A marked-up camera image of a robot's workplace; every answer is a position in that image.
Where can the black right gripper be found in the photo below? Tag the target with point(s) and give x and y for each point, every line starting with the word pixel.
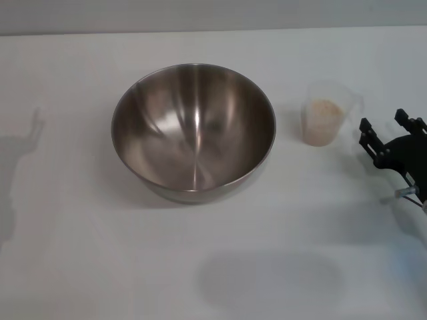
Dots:
pixel 407 156

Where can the white uncooked rice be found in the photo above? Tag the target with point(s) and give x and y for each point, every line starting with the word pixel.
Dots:
pixel 322 121

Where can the clear plastic measuring cup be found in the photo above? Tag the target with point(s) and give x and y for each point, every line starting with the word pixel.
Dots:
pixel 317 133

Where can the stainless steel mixing bowl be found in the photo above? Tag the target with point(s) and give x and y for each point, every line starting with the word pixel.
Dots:
pixel 193 133

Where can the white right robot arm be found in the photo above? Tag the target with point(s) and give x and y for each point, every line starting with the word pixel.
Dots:
pixel 425 208

